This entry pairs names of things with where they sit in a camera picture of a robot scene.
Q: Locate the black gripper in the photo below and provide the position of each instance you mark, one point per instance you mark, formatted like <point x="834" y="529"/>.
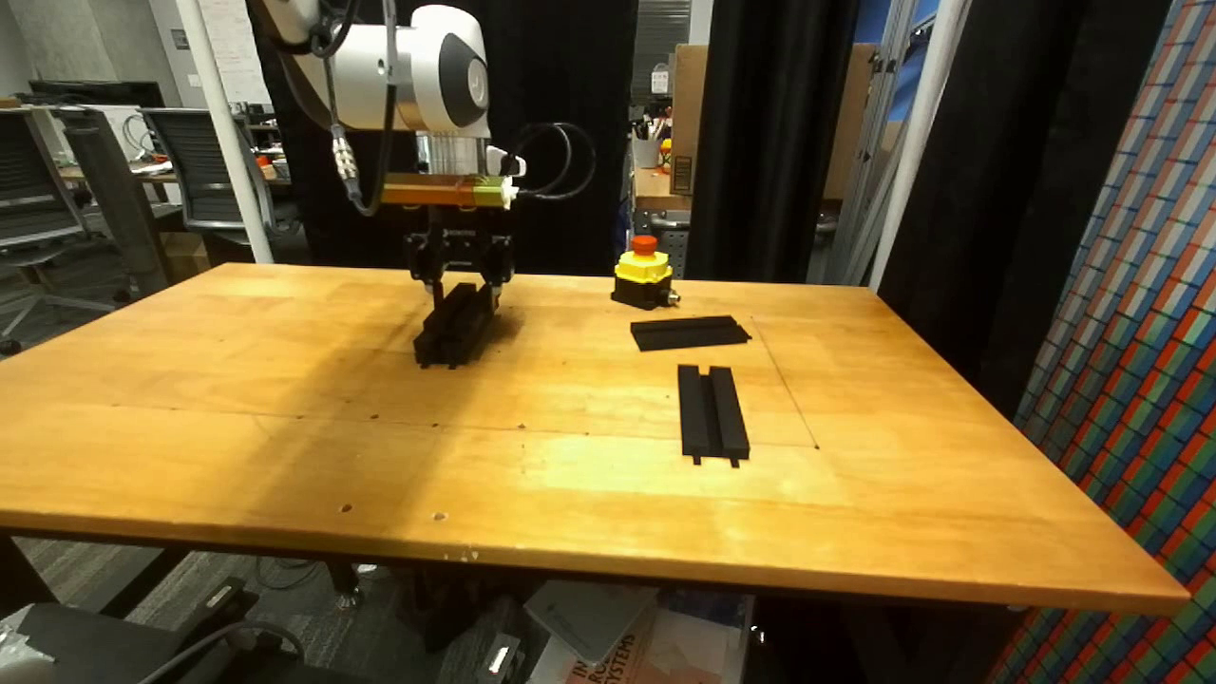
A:
<point x="461" y="234"/>

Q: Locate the yellow emergency stop button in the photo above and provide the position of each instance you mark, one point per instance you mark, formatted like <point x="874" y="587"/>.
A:
<point x="643" y="272"/>

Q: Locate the brown cardboard box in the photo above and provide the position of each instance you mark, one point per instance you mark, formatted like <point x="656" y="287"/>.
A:
<point x="689" y="115"/>

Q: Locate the white box orange print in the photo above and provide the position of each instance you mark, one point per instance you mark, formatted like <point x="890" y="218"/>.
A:
<point x="633" y="647"/>

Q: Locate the white slanted post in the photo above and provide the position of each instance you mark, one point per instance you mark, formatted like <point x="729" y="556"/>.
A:
<point x="236" y="163"/>

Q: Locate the white frame beam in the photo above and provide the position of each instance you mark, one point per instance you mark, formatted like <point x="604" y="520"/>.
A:
<point x="932" y="100"/>

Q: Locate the multicoloured patterned wall panel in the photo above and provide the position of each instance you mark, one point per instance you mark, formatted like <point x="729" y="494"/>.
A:
<point x="1140" y="380"/>

